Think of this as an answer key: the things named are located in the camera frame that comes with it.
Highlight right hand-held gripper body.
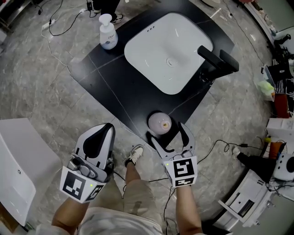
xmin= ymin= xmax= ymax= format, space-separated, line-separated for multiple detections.
xmin=162 ymin=150 xmax=198 ymax=188

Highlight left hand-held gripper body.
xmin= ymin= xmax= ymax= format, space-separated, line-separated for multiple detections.
xmin=59 ymin=153 xmax=114 ymax=204

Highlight pale pink round ball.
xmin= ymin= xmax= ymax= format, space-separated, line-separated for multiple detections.
xmin=147 ymin=112 xmax=172 ymax=135

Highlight person's right forearm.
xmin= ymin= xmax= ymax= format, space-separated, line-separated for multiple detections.
xmin=175 ymin=185 xmax=203 ymax=235

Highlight person's left forearm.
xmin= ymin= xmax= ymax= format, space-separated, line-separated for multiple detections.
xmin=51 ymin=197 xmax=89 ymax=235

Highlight black sink cabinet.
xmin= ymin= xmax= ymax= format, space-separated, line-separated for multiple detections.
xmin=70 ymin=0 xmax=235 ymax=144

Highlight white sink basin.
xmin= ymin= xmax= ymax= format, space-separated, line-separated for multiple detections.
xmin=124 ymin=12 xmax=214 ymax=95

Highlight white pump soap bottle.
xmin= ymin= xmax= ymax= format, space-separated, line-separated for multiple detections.
xmin=99 ymin=13 xmax=119 ymax=50

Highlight person's white shoe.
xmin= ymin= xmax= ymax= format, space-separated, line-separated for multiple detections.
xmin=124 ymin=144 xmax=144 ymax=167

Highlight person's leg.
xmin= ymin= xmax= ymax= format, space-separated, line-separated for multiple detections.
xmin=125 ymin=160 xmax=142 ymax=184

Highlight person's beige shorts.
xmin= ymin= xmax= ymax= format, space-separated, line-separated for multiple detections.
xmin=89 ymin=179 xmax=159 ymax=218

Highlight loose white ceramic basin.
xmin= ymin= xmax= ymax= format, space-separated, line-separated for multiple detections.
xmin=0 ymin=118 xmax=62 ymax=227

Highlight person's white shirt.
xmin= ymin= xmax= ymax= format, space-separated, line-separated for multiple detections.
xmin=78 ymin=206 xmax=164 ymax=235

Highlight cardboard box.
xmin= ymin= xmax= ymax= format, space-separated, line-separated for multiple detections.
xmin=0 ymin=203 xmax=19 ymax=232

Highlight black faucet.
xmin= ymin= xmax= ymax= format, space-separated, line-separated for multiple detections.
xmin=197 ymin=45 xmax=239 ymax=80

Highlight orange container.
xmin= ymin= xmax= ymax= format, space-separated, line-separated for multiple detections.
xmin=270 ymin=141 xmax=284 ymax=160

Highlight green yellow cloth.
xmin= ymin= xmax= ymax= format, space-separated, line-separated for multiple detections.
xmin=257 ymin=80 xmax=275 ymax=95

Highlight red box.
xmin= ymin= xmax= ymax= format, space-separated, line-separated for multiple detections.
xmin=274 ymin=93 xmax=291 ymax=119

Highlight white power strip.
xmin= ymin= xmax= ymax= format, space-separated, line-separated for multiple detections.
xmin=41 ymin=19 xmax=56 ymax=29

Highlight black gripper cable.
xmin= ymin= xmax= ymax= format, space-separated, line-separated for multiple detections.
xmin=163 ymin=186 xmax=179 ymax=235

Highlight black cable with adapter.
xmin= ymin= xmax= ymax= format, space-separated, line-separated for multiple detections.
xmin=197 ymin=140 xmax=262 ymax=165

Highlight black floor cable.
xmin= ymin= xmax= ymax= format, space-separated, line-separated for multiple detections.
xmin=48 ymin=0 xmax=97 ymax=37

